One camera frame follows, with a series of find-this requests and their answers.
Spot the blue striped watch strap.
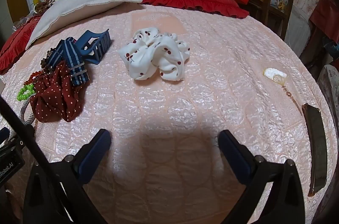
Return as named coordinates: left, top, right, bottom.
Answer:
left=47, top=37, right=88, bottom=86

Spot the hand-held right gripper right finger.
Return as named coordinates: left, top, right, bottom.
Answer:
left=218, top=130, right=313, bottom=224

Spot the dark red polka dot scrunchie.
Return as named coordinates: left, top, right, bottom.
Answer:
left=30, top=60, right=85, bottom=122

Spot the dark smartphone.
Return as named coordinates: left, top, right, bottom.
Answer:
left=302, top=104, right=327, bottom=195

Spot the black cable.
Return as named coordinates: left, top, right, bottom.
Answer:
left=0, top=95, right=92, bottom=224

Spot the grey braided band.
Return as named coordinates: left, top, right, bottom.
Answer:
left=21, top=101, right=36, bottom=126

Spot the white cherry print scrunchie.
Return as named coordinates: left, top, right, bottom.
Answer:
left=118, top=26, right=190, bottom=82

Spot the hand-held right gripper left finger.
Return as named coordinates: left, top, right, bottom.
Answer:
left=22, top=129, right=112, bottom=224

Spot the pink quilted bedspread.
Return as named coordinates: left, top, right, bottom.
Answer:
left=0, top=3, right=334, bottom=224

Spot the orange red bead bracelet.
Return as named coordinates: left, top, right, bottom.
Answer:
left=24, top=71, right=44, bottom=85

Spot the green bead bracelet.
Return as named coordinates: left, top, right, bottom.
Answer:
left=17, top=83, right=36, bottom=102

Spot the white pillow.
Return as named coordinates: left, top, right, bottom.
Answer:
left=25, top=0, right=143, bottom=50

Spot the dark beaded ornament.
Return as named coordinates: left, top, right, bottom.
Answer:
left=40, top=49, right=57, bottom=75

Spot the blue hair claw clip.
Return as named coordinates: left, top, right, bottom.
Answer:
left=75, top=29, right=113, bottom=66

